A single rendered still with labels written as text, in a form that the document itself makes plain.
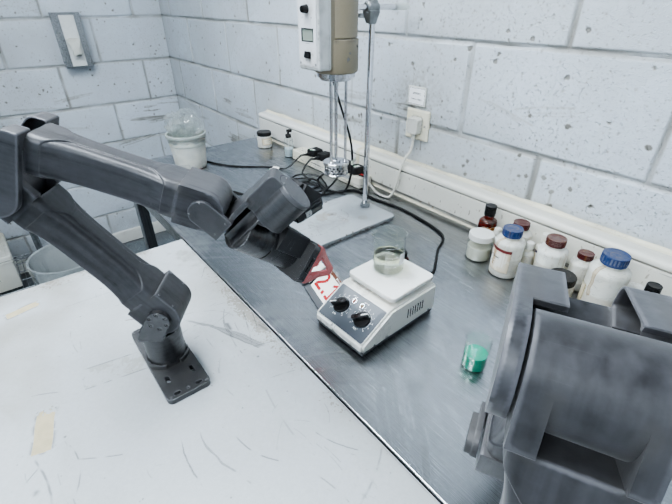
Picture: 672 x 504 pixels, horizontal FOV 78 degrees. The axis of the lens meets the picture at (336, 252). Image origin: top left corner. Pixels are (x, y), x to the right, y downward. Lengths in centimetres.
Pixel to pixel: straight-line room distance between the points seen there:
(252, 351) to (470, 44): 88
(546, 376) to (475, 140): 99
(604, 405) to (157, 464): 56
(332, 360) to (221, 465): 24
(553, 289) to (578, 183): 80
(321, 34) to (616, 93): 60
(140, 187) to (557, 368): 50
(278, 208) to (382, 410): 35
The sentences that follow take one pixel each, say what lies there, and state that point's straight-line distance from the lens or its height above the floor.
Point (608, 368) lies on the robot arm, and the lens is 23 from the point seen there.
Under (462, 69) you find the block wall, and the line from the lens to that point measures 118.
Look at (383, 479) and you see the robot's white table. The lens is 62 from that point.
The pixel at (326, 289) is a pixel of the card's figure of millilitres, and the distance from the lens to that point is 87.
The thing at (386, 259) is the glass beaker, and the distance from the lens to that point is 77.
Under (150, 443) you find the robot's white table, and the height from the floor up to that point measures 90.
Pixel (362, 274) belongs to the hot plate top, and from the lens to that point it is 79.
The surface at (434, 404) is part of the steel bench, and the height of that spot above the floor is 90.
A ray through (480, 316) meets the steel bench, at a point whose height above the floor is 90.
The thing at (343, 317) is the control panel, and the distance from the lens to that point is 77.
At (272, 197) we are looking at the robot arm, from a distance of 56.
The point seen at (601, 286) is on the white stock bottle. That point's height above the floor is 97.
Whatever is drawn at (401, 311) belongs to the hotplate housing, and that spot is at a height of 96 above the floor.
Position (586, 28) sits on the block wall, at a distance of 104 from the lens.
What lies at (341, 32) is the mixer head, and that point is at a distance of 100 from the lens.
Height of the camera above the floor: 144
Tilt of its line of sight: 32 degrees down
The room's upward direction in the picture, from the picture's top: straight up
